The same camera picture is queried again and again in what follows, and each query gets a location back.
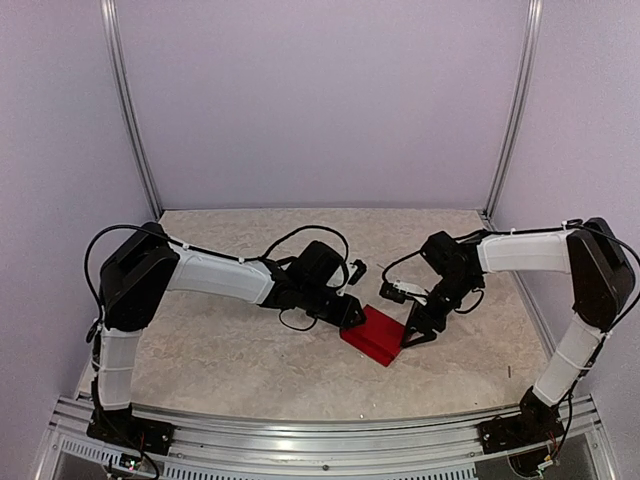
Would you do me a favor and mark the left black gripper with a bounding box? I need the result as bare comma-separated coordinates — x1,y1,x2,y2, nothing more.
300,281,367,330

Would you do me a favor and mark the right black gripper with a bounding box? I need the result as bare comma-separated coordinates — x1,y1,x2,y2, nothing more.
400,272,480,347

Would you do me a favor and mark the red paper box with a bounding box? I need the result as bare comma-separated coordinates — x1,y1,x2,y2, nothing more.
340,305,404,367

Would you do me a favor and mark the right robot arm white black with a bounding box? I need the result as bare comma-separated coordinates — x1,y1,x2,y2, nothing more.
386,217,639,444

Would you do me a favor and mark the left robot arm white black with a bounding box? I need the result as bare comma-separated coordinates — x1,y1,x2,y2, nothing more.
86,222,367,445

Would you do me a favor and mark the small green circuit board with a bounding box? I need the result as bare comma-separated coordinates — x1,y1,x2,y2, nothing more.
118,453,142,472

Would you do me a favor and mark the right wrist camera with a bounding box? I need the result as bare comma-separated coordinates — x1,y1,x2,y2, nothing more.
379,280,428,305

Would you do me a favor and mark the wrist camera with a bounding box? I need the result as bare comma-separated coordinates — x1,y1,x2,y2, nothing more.
379,280,428,305
338,259,367,294

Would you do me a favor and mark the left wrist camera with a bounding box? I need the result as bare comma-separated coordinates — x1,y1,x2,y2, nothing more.
338,259,367,294

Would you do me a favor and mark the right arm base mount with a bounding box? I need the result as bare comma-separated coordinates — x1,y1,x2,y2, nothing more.
477,414,565,454

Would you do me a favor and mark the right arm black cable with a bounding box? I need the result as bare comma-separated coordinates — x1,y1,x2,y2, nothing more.
380,217,640,451

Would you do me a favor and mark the right aluminium frame post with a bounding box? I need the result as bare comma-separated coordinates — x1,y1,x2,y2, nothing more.
482,0,544,222

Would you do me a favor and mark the aluminium frame post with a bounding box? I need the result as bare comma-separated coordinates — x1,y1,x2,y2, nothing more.
99,0,164,220
482,0,544,222

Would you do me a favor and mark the front aluminium rail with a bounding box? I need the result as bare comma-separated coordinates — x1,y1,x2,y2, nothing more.
27,396,621,479

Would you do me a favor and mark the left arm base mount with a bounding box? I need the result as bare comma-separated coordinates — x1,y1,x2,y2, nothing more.
87,416,175,456

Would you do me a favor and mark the left aluminium frame post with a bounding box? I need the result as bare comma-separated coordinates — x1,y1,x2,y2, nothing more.
99,0,164,220

